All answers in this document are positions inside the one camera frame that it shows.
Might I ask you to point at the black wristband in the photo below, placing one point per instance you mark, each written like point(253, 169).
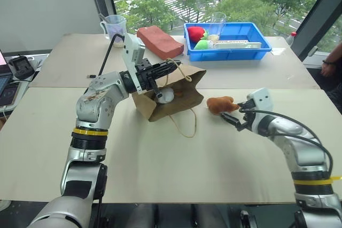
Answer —
point(328, 62)

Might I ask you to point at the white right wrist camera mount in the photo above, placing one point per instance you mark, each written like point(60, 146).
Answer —
point(260, 102)

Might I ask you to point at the long white flat box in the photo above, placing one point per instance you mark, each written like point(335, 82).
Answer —
point(237, 44)

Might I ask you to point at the clear plastic measuring cup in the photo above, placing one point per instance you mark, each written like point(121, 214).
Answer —
point(115, 29)

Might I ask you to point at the plastic bottle with red cap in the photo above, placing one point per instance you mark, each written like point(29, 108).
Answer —
point(290, 38)

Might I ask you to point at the white plush toy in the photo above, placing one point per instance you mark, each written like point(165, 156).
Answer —
point(167, 95)

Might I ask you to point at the dark tablet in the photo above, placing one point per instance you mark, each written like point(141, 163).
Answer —
point(8, 90)

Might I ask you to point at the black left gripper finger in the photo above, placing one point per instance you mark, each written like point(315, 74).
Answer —
point(156, 89)
point(165, 69)

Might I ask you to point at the green plush toy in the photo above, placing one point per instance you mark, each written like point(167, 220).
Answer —
point(203, 45)

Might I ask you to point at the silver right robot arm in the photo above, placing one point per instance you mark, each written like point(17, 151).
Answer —
point(302, 148)

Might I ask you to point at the bystander's forearm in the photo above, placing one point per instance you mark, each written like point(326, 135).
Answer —
point(335, 53)

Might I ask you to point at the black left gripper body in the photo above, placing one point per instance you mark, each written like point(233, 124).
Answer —
point(144, 77)

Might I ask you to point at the red brick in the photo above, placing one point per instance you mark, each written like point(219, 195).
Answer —
point(160, 41)

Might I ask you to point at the brown plush toy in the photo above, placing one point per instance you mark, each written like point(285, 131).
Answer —
point(221, 103)

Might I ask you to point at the black charger device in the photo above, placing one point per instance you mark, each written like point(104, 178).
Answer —
point(21, 66)

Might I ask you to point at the white paper slip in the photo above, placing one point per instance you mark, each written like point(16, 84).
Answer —
point(278, 51)

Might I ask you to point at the blue plastic bin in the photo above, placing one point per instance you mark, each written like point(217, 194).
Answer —
point(240, 51)

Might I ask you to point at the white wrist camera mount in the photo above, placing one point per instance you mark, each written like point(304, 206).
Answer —
point(260, 102)
point(132, 51)

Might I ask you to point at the laptop with pink screen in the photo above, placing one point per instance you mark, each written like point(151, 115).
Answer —
point(4, 63)

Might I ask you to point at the red strawberry plush toy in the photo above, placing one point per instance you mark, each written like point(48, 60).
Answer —
point(196, 34)

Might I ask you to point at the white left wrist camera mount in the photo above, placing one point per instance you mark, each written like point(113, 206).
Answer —
point(132, 51)

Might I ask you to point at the bystander's hand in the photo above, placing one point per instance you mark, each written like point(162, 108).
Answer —
point(328, 69)

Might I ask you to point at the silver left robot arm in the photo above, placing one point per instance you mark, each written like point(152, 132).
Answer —
point(91, 105)

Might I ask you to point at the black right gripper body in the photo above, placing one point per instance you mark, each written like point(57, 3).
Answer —
point(248, 119)

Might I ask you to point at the brown paper bag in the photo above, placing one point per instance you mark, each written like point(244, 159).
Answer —
point(184, 97)

